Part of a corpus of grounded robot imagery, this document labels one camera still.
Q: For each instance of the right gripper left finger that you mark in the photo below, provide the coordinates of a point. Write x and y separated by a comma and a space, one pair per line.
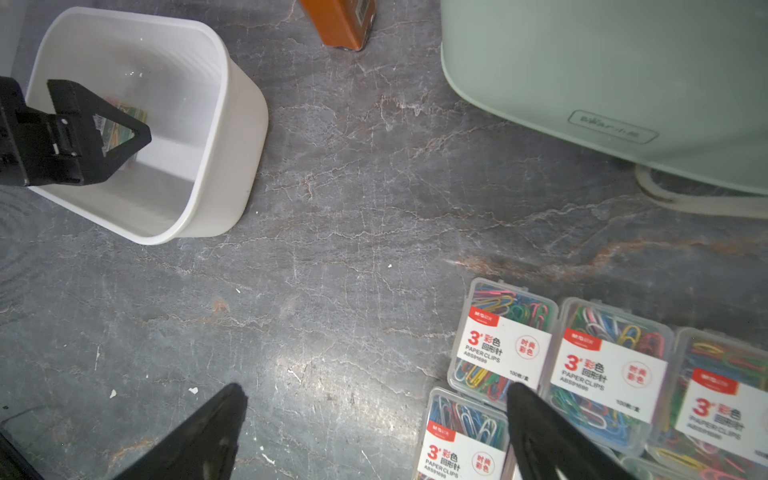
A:
203, 447

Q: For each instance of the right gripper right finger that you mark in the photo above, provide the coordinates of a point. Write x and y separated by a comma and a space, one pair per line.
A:
547, 446

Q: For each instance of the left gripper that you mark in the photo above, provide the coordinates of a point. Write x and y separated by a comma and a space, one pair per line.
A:
62, 148

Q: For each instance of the white storage box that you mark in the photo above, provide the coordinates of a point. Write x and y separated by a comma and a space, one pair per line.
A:
208, 121

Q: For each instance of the orange spice bottle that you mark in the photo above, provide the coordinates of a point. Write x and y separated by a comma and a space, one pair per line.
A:
342, 23

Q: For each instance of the mint green toaster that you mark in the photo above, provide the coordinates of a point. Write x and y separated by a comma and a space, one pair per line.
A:
677, 86

